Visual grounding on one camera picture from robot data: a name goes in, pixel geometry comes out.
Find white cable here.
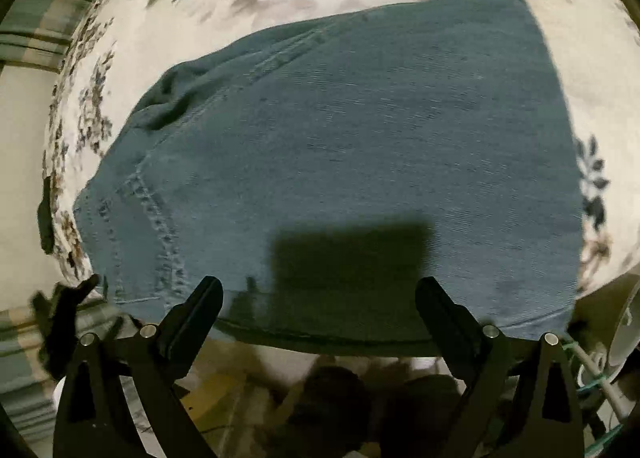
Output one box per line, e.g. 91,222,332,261
570,338,631,434

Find striped green rug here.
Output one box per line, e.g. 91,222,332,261
0,0,98,72

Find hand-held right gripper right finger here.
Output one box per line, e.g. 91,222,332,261
415,277,586,458

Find floral printed bed sheet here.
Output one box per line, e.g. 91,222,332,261
42,0,640,296

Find dark cloth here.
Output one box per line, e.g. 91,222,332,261
30,274,101,379

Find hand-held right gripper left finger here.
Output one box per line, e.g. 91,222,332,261
52,275,224,458

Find blue denim pants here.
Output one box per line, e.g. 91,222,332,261
73,0,585,343

